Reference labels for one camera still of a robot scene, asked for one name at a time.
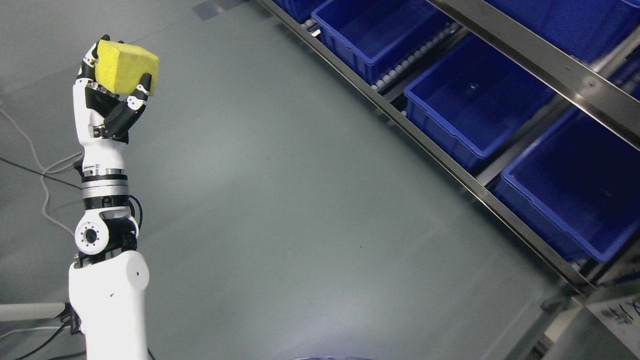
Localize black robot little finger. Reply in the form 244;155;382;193
76;41;99;81

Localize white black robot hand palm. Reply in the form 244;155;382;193
73;80;142;171

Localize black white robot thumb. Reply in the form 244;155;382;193
125;73;153;112

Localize yellow foam block notched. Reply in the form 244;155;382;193
94;40;160;96

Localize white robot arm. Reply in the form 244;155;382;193
68;34;153;360

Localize blue bin lower shelf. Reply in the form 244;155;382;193
404;36;554;173
493;109;640;263
311;0;451;85

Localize steel shelf rack right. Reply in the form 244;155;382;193
260;0;639;359

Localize white floor cable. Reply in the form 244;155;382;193
0;107;83;238

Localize black floor cable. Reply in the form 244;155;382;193
0;157;83;191

